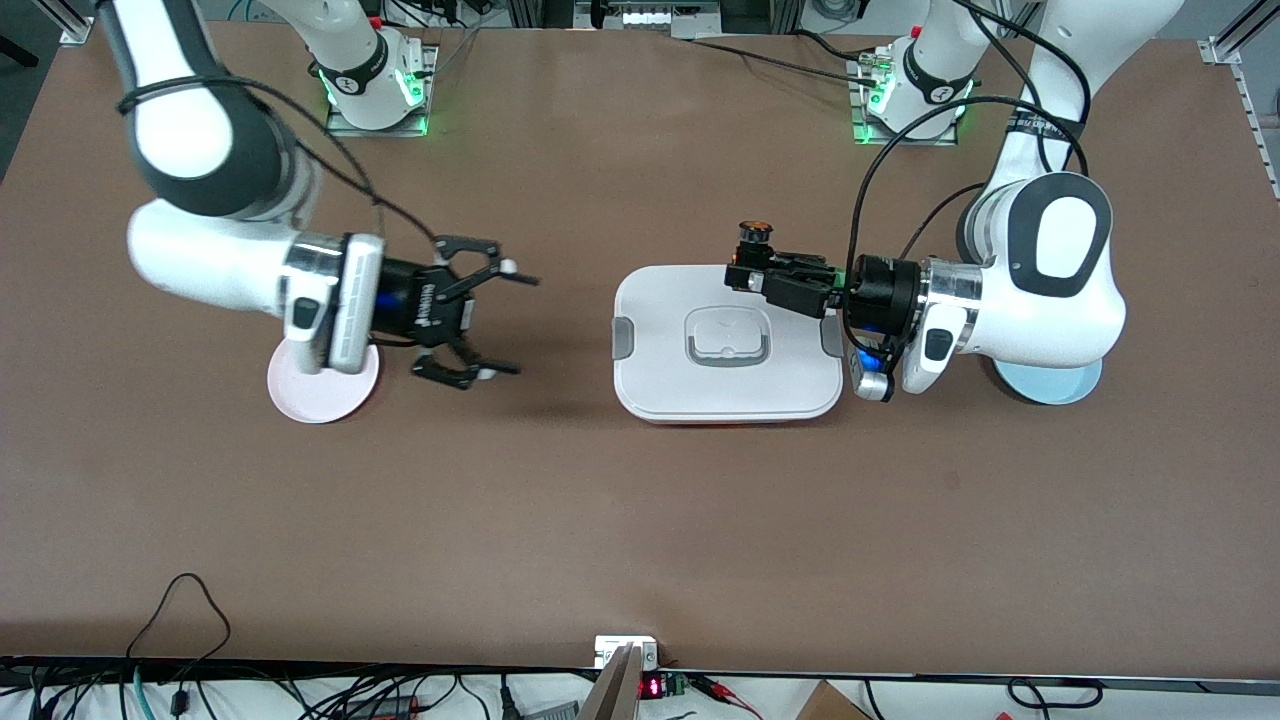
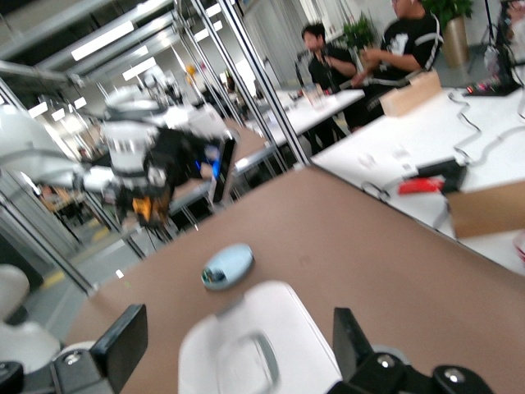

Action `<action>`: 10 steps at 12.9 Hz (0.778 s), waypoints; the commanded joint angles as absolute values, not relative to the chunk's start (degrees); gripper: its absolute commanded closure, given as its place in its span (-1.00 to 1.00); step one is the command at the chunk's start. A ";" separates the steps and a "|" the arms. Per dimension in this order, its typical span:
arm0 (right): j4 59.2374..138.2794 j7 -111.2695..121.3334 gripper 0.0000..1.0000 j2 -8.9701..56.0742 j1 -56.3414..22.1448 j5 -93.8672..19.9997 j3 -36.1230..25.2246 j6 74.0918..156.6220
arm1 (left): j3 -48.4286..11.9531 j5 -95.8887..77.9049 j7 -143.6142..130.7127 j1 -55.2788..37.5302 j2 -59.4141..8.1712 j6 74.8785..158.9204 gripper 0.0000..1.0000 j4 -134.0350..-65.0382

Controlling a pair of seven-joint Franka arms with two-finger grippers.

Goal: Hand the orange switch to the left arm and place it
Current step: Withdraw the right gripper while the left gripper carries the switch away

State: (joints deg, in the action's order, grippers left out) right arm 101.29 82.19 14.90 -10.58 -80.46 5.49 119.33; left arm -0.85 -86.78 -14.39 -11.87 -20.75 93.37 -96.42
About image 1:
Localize orange and black switch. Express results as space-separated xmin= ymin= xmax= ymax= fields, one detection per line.
xmin=735 ymin=220 xmax=777 ymax=273

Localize white lunch box grey clips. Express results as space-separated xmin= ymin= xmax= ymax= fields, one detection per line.
xmin=612 ymin=264 xmax=844 ymax=426

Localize brown cardboard box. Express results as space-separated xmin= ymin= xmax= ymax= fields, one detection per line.
xmin=795 ymin=680 xmax=873 ymax=720

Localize pink round plate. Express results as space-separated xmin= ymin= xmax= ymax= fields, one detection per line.
xmin=267 ymin=340 xmax=381 ymax=424

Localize light blue round plate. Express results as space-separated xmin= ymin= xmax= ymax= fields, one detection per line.
xmin=990 ymin=355 xmax=1103 ymax=406

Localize white power strip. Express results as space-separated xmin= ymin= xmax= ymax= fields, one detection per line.
xmin=605 ymin=0 xmax=723 ymax=33

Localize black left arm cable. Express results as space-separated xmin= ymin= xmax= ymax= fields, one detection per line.
xmin=845 ymin=0 xmax=1093 ymax=331

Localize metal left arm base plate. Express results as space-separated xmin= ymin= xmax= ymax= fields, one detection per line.
xmin=848 ymin=50 xmax=961 ymax=148

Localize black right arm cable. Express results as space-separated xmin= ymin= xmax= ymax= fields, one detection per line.
xmin=118 ymin=75 xmax=443 ymax=248

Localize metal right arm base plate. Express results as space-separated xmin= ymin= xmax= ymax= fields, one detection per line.
xmin=325 ymin=42 xmax=441 ymax=138

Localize black cable to arm base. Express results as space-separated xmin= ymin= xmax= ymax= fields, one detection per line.
xmin=690 ymin=30 xmax=886 ymax=87

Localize white metal mounting bracket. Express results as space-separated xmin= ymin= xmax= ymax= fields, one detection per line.
xmin=593 ymin=635 xmax=661 ymax=671

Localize black looped table cable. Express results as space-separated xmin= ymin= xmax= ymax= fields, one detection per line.
xmin=125 ymin=573 xmax=233 ymax=691

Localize aluminium camera post profile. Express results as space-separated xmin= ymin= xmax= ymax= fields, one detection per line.
xmin=578 ymin=643 xmax=646 ymax=720

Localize black coiled floor cable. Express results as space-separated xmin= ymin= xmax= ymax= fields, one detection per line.
xmin=1008 ymin=678 xmax=1106 ymax=713

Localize aluminium frame profile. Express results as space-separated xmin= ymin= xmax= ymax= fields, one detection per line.
xmin=60 ymin=0 xmax=101 ymax=46
xmin=1198 ymin=0 xmax=1280 ymax=67

